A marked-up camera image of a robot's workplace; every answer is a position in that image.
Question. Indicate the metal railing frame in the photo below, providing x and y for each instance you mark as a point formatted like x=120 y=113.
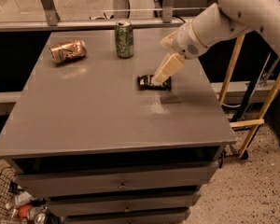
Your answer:
x=72 y=15

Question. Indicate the green soda can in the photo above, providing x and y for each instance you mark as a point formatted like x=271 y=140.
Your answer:
x=124 y=39

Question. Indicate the top grey drawer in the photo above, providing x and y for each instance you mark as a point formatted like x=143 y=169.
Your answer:
x=145 y=177

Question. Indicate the crushed orange soda can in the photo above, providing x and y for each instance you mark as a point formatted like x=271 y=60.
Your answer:
x=68 y=51

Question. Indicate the wooden easel frame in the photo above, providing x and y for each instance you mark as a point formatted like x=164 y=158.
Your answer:
x=253 y=124

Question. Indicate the middle grey drawer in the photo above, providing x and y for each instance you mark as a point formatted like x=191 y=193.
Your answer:
x=124 y=203

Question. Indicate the bottom grey drawer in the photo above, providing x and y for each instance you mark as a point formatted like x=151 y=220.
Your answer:
x=161 y=216

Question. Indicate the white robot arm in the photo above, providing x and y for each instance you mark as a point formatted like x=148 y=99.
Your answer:
x=224 y=20

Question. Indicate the white bottle in basket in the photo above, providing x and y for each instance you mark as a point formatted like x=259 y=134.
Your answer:
x=19 y=200

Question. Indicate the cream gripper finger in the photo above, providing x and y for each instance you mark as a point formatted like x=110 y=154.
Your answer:
x=167 y=41
x=170 y=65

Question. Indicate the grey drawer cabinet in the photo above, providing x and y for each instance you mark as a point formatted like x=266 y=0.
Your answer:
x=90 y=115

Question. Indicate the orange item in basket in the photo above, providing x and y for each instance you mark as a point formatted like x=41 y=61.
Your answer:
x=23 y=211

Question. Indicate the black rxbar chocolate wrapper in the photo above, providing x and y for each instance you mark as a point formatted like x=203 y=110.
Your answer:
x=145 y=83

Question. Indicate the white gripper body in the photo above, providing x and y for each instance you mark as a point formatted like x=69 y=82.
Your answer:
x=186 y=41

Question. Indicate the grey drawer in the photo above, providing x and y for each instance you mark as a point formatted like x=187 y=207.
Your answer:
x=124 y=203
x=161 y=216
x=145 y=177

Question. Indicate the black wire basket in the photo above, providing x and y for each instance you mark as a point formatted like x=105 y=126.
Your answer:
x=39 y=214

